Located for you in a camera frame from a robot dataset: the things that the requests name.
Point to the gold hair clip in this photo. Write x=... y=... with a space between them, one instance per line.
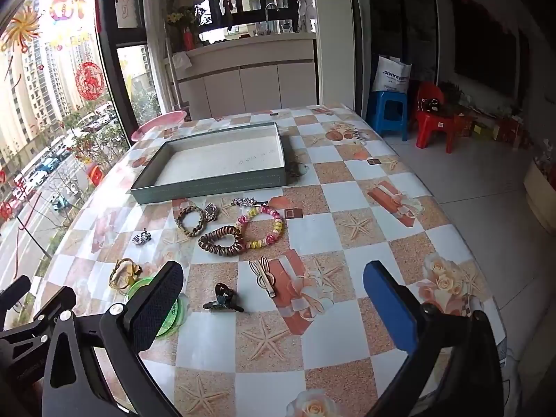
x=130 y=265

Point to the silver star hair clip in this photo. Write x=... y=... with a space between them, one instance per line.
x=243 y=202

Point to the white plant pot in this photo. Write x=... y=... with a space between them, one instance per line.
x=541 y=191

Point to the white shopping bag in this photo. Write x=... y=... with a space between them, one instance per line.
x=391 y=76

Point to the firework window decal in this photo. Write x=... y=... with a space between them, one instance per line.
x=21 y=28

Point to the dark wall television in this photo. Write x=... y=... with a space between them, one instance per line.
x=482 y=43

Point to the red plastic chair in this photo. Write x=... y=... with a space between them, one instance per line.
x=434 y=126

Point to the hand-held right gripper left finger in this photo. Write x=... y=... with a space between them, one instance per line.
x=158 y=308

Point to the pink plate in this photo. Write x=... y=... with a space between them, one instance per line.
x=158 y=124

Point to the grey-green shallow box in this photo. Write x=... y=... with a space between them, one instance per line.
x=217 y=160

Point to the red bottle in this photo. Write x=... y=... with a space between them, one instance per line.
x=188 y=39

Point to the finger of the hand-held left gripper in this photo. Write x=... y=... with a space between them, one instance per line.
x=52 y=306
x=15 y=293

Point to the paper drawing sheet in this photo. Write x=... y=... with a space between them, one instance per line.
x=128 y=6

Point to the blue plastic stool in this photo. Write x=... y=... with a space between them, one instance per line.
x=386 y=104

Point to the red horse window decal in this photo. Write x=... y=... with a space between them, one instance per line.
x=89 y=80

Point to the beige hair clip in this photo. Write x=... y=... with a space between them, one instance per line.
x=265 y=278

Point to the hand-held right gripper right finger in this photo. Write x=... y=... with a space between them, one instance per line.
x=391 y=308

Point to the black claw clip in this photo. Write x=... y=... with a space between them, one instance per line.
x=221 y=299

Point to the yellow flower bouquet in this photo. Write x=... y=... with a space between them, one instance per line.
x=179 y=16

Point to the white cabinet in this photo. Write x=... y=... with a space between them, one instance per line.
x=243 y=82

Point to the chrome faucet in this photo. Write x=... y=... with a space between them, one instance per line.
x=271 y=11

